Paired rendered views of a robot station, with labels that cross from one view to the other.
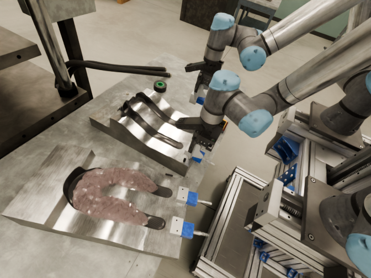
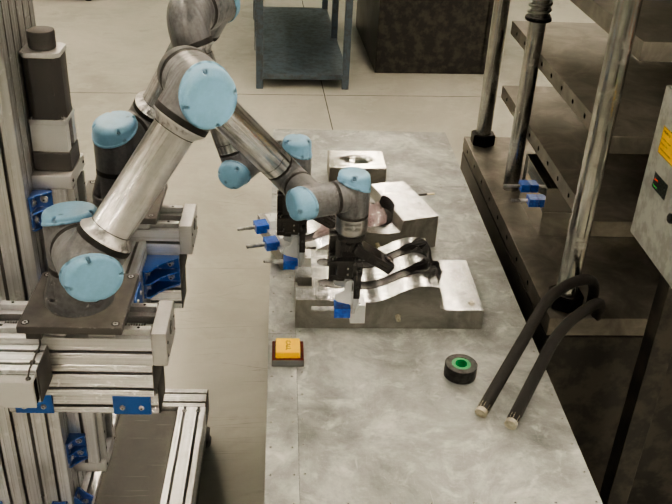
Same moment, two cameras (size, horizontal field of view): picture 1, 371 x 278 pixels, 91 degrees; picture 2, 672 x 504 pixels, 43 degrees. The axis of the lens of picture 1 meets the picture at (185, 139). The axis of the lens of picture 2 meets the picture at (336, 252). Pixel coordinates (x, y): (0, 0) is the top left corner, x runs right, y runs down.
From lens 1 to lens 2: 257 cm
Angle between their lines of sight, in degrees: 98
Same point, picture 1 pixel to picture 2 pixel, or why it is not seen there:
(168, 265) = (247, 435)
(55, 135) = (478, 255)
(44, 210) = (380, 187)
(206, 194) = not seen: outside the picture
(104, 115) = (454, 268)
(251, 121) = not seen: hidden behind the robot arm
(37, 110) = (547, 272)
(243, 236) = (125, 463)
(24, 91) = (604, 281)
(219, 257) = (169, 420)
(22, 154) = (476, 234)
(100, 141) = not seen: hidden behind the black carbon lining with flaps
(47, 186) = (398, 195)
